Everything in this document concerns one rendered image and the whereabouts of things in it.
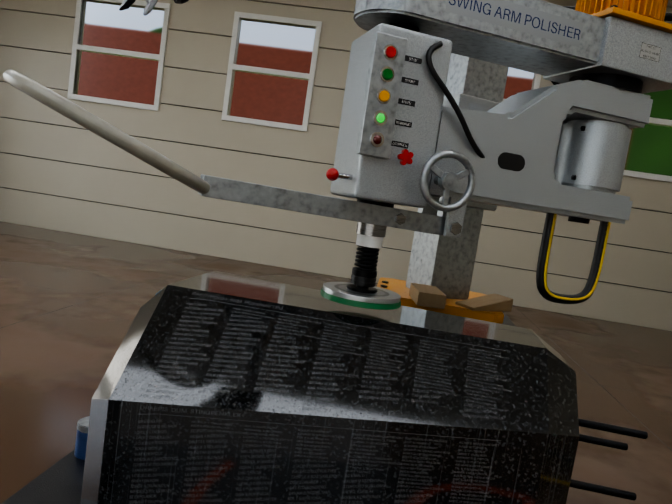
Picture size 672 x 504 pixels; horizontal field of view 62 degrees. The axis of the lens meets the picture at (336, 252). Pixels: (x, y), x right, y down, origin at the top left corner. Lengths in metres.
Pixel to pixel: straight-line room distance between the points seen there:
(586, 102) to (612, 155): 0.18
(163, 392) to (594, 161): 1.31
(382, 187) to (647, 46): 0.85
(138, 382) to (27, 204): 7.97
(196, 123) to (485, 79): 6.24
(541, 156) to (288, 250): 6.37
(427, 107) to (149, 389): 0.95
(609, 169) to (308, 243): 6.24
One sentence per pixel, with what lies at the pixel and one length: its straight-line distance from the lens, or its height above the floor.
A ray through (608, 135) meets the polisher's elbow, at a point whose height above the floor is 1.40.
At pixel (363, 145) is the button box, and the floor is 1.25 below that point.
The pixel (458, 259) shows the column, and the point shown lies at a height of 0.94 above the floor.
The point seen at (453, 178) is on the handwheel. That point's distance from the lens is 1.41.
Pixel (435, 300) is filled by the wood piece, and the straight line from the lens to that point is 2.02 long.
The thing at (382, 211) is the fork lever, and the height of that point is 1.10.
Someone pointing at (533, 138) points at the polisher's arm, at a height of 1.35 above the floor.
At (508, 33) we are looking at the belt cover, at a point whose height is 1.59.
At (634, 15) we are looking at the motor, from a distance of 1.80.
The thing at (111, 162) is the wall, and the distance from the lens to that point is 8.65.
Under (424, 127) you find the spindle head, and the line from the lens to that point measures 1.44.
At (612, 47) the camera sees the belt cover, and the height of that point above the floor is 1.62.
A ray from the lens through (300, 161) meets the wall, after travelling 7.75.
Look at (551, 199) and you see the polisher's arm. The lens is 1.66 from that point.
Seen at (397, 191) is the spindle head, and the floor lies 1.16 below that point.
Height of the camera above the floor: 1.13
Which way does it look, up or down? 6 degrees down
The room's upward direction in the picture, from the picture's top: 8 degrees clockwise
